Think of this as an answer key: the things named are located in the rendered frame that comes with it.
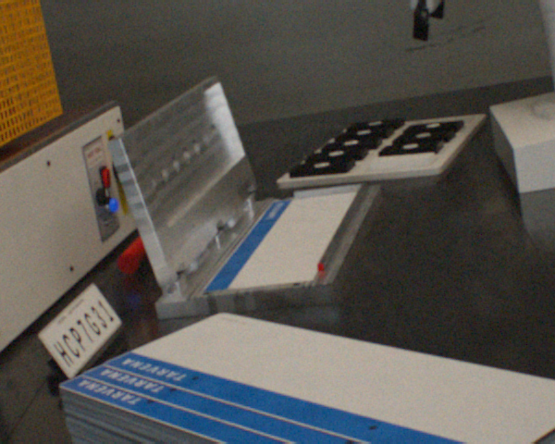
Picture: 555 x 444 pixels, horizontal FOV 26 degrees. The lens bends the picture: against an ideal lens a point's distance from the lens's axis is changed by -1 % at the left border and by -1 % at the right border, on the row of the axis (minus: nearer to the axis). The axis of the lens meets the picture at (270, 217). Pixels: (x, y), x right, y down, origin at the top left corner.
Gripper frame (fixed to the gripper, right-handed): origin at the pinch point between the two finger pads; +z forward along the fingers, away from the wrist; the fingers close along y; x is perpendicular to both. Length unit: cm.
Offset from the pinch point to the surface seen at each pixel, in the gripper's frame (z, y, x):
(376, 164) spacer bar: -12, 62, 12
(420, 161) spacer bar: -14, 61, 19
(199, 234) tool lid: -32, 107, 6
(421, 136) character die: -7.5, 45.8, 14.5
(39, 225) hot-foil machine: -33, 115, -12
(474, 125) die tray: -4.3, 34.7, 20.5
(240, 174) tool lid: -23, 84, 0
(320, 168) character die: -10, 64, 4
